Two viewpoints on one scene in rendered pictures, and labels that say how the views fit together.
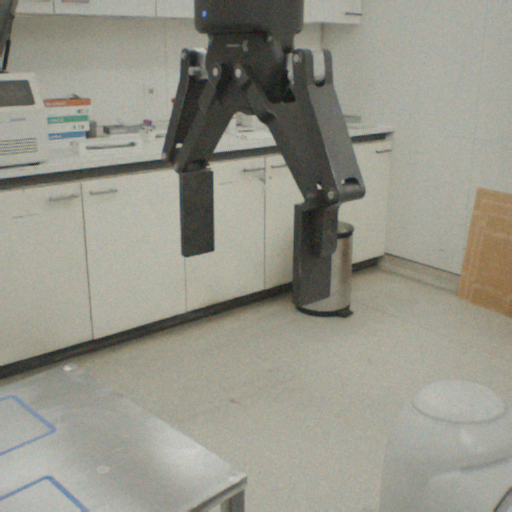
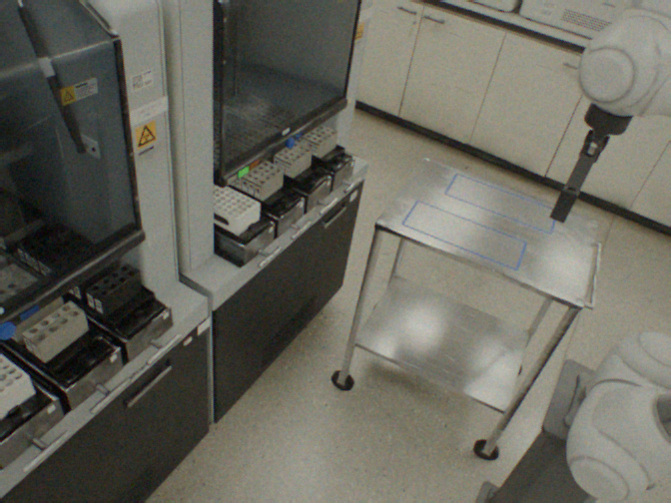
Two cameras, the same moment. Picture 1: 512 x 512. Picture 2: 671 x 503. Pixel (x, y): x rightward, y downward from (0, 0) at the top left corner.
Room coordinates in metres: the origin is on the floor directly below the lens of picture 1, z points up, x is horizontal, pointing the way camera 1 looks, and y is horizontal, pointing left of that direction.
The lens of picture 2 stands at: (-0.35, -0.66, 1.78)
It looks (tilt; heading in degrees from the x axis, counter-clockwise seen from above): 41 degrees down; 63
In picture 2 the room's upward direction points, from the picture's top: 10 degrees clockwise
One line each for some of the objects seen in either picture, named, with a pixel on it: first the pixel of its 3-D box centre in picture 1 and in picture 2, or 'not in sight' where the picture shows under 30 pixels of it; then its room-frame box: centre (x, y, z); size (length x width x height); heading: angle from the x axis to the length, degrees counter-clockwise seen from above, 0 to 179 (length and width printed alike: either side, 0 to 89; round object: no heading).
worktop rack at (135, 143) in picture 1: (107, 145); not in sight; (2.95, 0.65, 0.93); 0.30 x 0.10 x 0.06; 121
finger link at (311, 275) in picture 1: (312, 252); (563, 205); (0.42, -0.04, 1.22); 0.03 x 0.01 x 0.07; 129
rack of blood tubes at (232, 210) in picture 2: not in sight; (207, 199); (-0.14, 0.59, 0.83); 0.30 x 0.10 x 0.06; 129
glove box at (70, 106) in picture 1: (63, 104); not in sight; (3.16, 0.89, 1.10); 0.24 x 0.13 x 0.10; 128
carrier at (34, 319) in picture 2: not in sight; (38, 318); (-0.55, 0.22, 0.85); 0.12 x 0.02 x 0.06; 39
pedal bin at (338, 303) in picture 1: (324, 267); not in sight; (3.29, -0.40, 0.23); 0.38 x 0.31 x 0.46; 39
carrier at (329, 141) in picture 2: not in sight; (325, 145); (0.28, 0.80, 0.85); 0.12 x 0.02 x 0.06; 38
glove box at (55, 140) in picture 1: (57, 139); not in sight; (3.14, 0.93, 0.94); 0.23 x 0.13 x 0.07; 134
